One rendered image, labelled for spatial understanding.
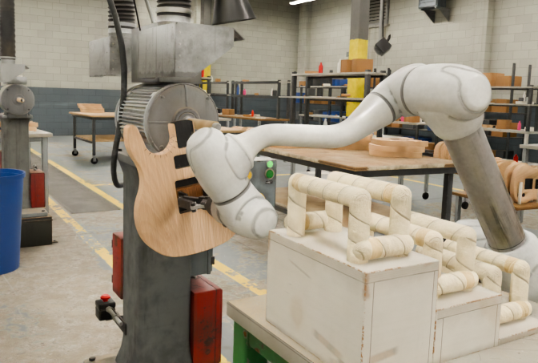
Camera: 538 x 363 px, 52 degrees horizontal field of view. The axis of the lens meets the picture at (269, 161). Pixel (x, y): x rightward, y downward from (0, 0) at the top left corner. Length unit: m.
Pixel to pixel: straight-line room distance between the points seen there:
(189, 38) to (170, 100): 0.34
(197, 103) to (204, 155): 0.60
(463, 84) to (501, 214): 0.40
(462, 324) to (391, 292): 0.18
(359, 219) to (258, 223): 0.49
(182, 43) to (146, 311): 1.00
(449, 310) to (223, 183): 0.58
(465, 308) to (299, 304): 0.27
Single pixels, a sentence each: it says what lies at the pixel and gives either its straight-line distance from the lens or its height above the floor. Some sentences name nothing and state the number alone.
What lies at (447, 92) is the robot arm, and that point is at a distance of 1.36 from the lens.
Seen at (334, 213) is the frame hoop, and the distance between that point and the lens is 1.00.
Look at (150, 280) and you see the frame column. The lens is 2.03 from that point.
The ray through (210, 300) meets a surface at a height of 0.58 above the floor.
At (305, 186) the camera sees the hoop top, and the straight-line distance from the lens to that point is 0.91.
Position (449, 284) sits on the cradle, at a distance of 0.97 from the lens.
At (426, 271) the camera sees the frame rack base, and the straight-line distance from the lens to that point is 0.88.
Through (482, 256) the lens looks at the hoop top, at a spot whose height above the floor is 1.04.
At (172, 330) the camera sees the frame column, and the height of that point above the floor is 0.48.
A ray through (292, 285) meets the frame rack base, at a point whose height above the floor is 1.02.
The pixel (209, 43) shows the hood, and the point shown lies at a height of 1.48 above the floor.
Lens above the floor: 1.34
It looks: 7 degrees down
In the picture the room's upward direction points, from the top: 2 degrees clockwise
